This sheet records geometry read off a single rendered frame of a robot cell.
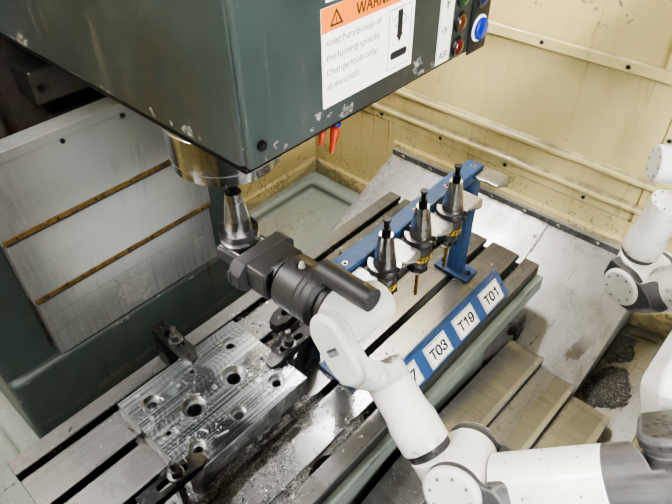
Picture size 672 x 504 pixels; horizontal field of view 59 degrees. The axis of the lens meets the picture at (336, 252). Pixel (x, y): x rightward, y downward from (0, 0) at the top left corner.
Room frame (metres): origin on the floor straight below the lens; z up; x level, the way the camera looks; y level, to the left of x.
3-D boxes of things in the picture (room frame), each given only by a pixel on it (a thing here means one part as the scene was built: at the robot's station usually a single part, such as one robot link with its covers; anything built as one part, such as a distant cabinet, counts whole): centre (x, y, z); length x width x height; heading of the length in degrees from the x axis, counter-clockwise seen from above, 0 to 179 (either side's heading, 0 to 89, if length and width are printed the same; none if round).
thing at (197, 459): (0.50, 0.28, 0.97); 0.13 x 0.03 x 0.15; 137
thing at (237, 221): (0.72, 0.15, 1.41); 0.04 x 0.04 x 0.07
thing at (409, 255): (0.84, -0.13, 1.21); 0.07 x 0.05 x 0.01; 47
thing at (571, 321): (1.20, -0.29, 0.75); 0.89 x 0.70 x 0.26; 47
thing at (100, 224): (1.03, 0.48, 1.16); 0.48 x 0.05 x 0.51; 137
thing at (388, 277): (0.80, -0.09, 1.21); 0.06 x 0.06 x 0.03
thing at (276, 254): (0.66, 0.08, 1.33); 0.13 x 0.12 x 0.10; 137
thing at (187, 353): (0.80, 0.34, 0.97); 0.13 x 0.03 x 0.15; 47
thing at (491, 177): (1.08, -0.35, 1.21); 0.07 x 0.05 x 0.01; 47
